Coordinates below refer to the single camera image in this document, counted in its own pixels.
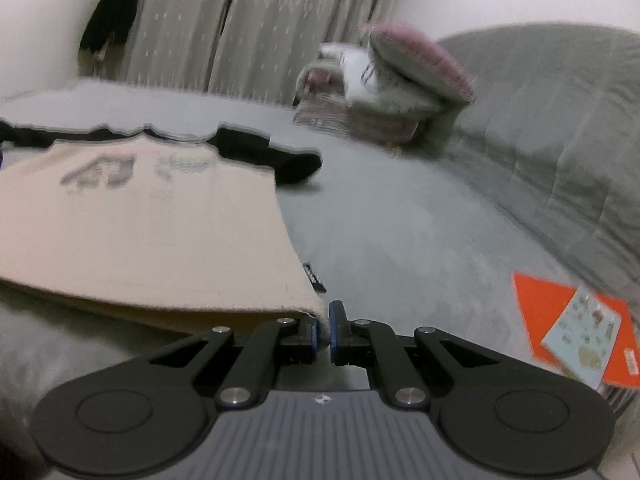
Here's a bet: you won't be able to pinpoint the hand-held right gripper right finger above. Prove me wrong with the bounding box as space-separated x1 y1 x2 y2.
329 301 507 409

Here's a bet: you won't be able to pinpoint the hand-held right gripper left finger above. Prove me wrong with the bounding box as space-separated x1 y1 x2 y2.
144 316 319 409

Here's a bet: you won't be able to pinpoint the beige and black shirt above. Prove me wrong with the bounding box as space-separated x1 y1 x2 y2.
0 119 328 336

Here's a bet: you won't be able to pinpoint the grey bed sheet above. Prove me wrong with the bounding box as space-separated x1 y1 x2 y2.
0 77 640 480

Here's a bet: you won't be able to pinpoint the orange booklet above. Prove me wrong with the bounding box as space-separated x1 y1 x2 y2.
512 271 640 389

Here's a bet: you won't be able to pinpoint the folded grey and pink quilt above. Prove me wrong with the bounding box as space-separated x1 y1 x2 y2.
292 55 451 150

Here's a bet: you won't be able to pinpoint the light blue printed card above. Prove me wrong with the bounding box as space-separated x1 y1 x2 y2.
541 286 623 391

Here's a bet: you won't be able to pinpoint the white flower-print pillow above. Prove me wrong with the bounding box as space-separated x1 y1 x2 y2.
319 42 387 102

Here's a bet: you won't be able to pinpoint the grey and pink pillow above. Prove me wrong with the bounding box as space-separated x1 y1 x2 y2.
359 21 476 107

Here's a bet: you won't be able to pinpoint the grey quilted headboard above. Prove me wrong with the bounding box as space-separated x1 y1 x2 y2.
434 22 640 311

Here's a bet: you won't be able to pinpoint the grey star-print curtain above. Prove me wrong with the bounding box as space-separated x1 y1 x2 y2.
124 0 242 92
209 0 407 107

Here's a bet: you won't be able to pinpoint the black hanging jacket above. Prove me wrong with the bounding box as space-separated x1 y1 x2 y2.
79 0 141 63

